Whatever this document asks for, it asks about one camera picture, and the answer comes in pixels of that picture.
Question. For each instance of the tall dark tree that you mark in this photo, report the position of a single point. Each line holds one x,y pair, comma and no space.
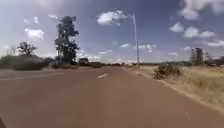
66,41

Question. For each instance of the white dashed lane line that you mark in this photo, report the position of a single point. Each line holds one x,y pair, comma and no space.
102,75

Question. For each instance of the dark hedge row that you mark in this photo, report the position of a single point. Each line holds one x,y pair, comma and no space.
25,62

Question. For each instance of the distant tree line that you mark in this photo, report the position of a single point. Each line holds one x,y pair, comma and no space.
95,63

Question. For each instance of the tall building under construction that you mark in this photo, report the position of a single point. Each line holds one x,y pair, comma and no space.
197,56

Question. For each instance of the reddish brown asphalt road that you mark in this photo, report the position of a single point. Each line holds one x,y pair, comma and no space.
110,100

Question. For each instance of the small broad tree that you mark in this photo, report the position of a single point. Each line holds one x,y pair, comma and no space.
26,49

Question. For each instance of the dry grass verge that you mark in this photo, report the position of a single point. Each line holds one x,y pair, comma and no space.
200,81

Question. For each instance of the street lamp pole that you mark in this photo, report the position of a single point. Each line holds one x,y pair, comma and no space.
136,41

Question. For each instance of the low green bush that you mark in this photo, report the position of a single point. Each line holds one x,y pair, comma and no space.
168,70

